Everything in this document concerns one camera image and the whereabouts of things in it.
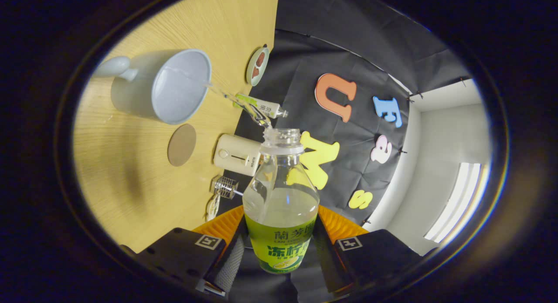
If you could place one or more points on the slim bottle with green drink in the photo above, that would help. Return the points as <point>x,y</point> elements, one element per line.
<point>261,106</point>

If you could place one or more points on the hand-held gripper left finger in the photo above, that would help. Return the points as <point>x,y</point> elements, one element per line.
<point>231,259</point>

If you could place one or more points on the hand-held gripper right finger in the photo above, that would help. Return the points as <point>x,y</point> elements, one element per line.
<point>324,259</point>

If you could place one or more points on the small pale green plate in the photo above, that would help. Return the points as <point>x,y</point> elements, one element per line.
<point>250,74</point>

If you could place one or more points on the round brown coaster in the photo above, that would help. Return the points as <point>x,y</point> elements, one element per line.
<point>182,145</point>

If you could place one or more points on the metal mesh holder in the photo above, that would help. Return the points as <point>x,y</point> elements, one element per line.
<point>224,187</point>

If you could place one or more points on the black backdrop cloth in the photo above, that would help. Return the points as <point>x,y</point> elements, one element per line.
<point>340,54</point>

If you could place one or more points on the white food tray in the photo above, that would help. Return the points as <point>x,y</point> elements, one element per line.
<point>213,207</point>

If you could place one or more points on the brown food piece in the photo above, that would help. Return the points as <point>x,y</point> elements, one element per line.
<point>260,59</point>
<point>256,72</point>

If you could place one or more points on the cream toaster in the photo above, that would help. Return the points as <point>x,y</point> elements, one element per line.
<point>235,154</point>

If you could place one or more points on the white cup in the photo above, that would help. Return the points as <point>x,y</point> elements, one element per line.
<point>178,89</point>

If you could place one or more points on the ceiling light panel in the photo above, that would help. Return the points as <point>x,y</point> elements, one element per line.
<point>457,198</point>

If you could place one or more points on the green label juice bottle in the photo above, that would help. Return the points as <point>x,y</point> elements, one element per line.
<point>281,246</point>

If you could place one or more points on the wooden table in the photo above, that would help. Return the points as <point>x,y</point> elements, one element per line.
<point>130,185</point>

